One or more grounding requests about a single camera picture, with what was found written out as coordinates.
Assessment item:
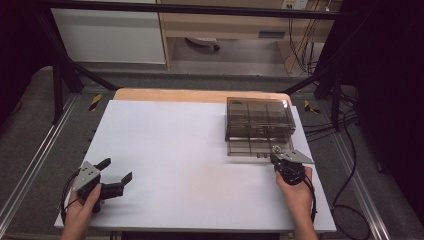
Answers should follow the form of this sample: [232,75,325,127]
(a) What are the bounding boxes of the long black floor cable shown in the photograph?
[330,109,372,240]

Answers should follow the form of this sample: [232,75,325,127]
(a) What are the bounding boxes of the white table board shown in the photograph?
[54,99,337,234]

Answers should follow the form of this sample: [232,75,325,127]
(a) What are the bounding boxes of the black floor cable bundle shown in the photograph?
[302,112,359,137]

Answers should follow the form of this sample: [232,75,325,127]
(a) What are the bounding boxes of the person's right hand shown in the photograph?
[275,165,315,214]

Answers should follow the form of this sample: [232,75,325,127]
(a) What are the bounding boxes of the black curtain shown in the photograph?
[0,0,56,118]
[328,0,424,218]

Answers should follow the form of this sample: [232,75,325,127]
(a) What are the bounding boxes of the black metal stand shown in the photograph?
[282,63,359,132]
[34,9,119,125]

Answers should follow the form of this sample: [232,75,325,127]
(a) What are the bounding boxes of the white chair base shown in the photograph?
[184,36,221,52]

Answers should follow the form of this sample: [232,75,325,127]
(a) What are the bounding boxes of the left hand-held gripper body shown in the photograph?
[71,161,126,214]

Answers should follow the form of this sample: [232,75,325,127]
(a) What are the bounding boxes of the black frame crossbar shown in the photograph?
[41,0,343,20]

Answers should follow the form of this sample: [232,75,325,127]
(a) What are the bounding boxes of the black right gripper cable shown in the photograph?
[300,174,318,224]

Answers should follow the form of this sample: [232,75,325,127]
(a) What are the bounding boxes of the smoky acrylic drawer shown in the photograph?
[226,134,295,158]

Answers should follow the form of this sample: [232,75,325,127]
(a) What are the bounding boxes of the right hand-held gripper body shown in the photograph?
[275,149,315,187]

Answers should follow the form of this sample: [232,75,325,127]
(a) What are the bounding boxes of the white cabinet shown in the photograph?
[50,7,167,65]

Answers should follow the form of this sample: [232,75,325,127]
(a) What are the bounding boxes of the aluminium floor rail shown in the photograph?
[332,132,392,240]
[0,94,80,228]

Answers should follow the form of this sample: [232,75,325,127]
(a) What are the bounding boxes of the person's left hand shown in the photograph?
[62,182,103,223]

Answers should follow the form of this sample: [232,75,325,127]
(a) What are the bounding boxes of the teal rectangular desk label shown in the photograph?
[258,30,287,39]

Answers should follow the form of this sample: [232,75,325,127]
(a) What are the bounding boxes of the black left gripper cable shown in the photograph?
[60,170,83,225]

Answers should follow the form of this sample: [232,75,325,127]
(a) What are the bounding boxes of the hanging cable bundle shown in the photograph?
[287,14,323,76]

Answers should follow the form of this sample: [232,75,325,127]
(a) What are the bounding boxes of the smoky acrylic drawer cabinet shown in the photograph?
[224,96,297,144]

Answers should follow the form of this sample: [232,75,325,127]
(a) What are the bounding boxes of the white power strip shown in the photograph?
[281,0,310,11]

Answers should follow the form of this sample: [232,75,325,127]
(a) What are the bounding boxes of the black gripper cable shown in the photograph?
[60,170,83,225]
[300,174,318,224]

